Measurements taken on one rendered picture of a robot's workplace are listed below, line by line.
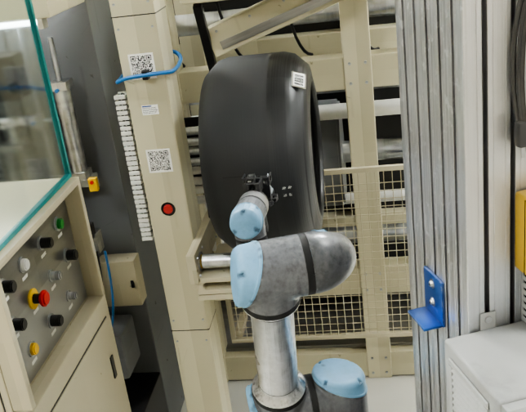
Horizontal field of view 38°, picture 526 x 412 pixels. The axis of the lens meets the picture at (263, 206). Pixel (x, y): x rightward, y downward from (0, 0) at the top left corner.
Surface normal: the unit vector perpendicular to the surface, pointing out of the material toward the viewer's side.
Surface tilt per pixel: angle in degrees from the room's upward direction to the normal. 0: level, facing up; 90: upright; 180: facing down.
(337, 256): 64
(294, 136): 72
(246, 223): 85
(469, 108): 90
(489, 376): 0
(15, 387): 90
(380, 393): 0
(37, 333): 90
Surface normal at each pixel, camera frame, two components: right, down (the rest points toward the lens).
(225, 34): -0.11, 0.39
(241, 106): -0.16, -0.36
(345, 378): 0.01, -0.93
